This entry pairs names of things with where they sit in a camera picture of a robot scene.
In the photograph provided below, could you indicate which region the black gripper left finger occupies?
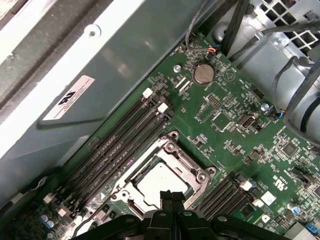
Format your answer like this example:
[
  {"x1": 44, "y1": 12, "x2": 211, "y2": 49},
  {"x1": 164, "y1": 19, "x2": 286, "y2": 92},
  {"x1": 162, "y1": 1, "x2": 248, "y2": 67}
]
[{"x1": 72, "y1": 189, "x2": 176, "y2": 240}]

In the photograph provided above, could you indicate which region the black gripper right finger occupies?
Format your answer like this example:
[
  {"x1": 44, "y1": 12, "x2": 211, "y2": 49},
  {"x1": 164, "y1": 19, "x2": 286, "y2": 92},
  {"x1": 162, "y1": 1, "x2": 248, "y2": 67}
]
[{"x1": 172, "y1": 191, "x2": 286, "y2": 240}]

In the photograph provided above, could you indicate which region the thin metal locking lever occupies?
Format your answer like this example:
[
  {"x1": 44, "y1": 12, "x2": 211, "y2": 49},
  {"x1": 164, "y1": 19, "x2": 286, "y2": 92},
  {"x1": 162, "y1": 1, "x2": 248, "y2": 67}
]
[
  {"x1": 72, "y1": 212, "x2": 113, "y2": 237},
  {"x1": 184, "y1": 172, "x2": 213, "y2": 211}
]

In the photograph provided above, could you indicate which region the silver CPU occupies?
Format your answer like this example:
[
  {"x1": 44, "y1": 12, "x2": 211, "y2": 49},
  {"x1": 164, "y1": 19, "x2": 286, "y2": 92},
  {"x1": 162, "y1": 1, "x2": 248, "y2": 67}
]
[{"x1": 129, "y1": 159, "x2": 198, "y2": 213}]

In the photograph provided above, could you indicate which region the metal socket cover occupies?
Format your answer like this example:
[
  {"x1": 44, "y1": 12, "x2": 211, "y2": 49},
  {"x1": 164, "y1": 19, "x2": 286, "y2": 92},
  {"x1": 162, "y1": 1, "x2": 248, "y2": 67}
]
[{"x1": 119, "y1": 142, "x2": 211, "y2": 216}]

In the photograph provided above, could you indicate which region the RAM slot with black clips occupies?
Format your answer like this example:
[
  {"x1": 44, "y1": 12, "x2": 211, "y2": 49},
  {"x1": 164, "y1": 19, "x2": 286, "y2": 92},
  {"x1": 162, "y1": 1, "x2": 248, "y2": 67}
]
[
  {"x1": 199, "y1": 173, "x2": 245, "y2": 217},
  {"x1": 66, "y1": 109, "x2": 177, "y2": 221},
  {"x1": 49, "y1": 96, "x2": 162, "y2": 212},
  {"x1": 224, "y1": 189, "x2": 260, "y2": 221}
]

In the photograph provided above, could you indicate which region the CPU socket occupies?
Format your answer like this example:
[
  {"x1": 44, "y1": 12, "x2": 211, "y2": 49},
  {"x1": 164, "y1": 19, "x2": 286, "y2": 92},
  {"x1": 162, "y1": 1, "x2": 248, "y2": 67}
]
[{"x1": 109, "y1": 130, "x2": 218, "y2": 220}]

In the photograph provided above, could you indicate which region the green motherboard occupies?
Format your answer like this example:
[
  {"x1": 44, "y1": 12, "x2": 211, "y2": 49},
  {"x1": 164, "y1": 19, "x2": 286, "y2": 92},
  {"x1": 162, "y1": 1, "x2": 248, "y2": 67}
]
[{"x1": 14, "y1": 29, "x2": 320, "y2": 240}]

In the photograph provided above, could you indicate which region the white board sticker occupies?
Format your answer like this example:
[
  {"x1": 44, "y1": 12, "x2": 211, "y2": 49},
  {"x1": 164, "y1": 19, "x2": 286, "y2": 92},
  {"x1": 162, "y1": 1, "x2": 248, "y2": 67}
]
[{"x1": 260, "y1": 191, "x2": 277, "y2": 206}]

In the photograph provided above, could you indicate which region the round coin battery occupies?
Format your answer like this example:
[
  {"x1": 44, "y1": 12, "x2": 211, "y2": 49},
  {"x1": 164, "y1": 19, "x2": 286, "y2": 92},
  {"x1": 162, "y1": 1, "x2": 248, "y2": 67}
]
[{"x1": 193, "y1": 62, "x2": 215, "y2": 85}]

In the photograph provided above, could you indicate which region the white case label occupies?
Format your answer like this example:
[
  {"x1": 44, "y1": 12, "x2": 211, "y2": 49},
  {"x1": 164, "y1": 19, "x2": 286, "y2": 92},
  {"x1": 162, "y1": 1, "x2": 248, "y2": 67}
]
[{"x1": 41, "y1": 74, "x2": 96, "y2": 122}]

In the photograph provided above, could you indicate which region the black PC case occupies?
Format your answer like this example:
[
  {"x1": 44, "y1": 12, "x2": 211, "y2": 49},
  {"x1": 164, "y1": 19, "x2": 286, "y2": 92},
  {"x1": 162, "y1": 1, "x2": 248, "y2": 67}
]
[{"x1": 0, "y1": 0, "x2": 320, "y2": 208}]

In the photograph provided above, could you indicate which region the black cable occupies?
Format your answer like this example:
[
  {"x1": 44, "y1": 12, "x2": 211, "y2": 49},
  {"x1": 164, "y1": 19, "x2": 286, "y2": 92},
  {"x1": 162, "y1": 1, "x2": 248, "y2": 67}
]
[
  {"x1": 222, "y1": 0, "x2": 251, "y2": 55},
  {"x1": 284, "y1": 56, "x2": 320, "y2": 133},
  {"x1": 254, "y1": 18, "x2": 320, "y2": 38},
  {"x1": 272, "y1": 56, "x2": 301, "y2": 118}
]

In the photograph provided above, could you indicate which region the thin dark fan wire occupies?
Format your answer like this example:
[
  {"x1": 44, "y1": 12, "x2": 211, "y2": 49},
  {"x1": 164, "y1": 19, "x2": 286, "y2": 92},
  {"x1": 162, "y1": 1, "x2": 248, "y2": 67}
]
[{"x1": 184, "y1": 0, "x2": 218, "y2": 55}]

